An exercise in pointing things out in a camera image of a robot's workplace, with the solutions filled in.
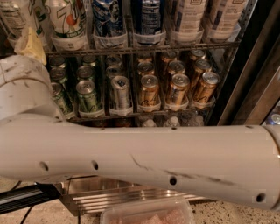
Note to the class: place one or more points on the yellow foam padded gripper finger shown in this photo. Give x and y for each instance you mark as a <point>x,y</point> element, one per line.
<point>29,45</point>

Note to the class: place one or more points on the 7up can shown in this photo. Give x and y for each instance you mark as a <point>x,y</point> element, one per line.
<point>20,14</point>
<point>67,17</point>

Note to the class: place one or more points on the second row left green can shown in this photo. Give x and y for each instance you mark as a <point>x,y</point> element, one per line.
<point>59,75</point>

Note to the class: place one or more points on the second row green can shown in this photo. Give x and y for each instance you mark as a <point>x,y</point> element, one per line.
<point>85,73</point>
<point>59,75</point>

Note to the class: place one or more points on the front left green can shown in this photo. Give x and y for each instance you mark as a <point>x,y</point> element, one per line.
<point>61,98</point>

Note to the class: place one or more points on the blue pepsi can with face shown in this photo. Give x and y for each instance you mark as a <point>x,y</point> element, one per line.
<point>108,17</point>

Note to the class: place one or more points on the stainless steel fridge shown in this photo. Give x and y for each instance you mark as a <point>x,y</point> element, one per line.
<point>116,192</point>

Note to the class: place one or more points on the second row silver can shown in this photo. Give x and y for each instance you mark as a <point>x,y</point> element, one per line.
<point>113,71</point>

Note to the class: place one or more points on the front silver can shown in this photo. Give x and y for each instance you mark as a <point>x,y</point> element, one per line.
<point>121,91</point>

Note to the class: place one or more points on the second row left gold can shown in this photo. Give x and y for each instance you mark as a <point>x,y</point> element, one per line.
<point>145,68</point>

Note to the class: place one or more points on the second row gold can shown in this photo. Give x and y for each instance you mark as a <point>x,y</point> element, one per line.
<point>200,66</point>
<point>145,68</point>
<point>174,67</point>

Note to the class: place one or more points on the dark blue pepsi can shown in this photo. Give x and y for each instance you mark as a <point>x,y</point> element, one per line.
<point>147,16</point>

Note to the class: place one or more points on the front left gold can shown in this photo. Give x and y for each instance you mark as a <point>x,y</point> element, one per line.
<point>148,95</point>

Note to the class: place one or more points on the second row middle gold can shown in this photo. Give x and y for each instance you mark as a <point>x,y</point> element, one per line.
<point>174,67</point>

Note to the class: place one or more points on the front middle gold can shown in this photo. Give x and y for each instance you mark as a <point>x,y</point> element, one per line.
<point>177,90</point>

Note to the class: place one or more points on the open glass fridge door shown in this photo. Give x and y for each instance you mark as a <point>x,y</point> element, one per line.
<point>27,196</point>

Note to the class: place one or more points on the white can on shelf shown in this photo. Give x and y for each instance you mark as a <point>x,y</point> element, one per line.
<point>223,15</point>
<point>187,15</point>

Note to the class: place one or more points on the second row right gold can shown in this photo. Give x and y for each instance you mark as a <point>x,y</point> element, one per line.
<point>200,66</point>

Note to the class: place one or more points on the front right gold can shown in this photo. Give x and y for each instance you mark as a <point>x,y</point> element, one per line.
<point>204,91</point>

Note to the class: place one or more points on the white can rightmost on shelf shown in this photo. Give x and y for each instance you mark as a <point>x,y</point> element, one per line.
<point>223,15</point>

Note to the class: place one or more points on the blue can behind right door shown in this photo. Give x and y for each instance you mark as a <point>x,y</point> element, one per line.
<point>273,119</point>

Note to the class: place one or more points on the left water bottle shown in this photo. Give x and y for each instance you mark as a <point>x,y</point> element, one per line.
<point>149,123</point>

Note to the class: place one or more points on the middle water bottle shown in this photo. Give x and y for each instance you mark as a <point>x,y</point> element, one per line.
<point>172,122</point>

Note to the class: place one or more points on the clear plastic container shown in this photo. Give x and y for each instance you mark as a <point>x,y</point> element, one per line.
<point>171,210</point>

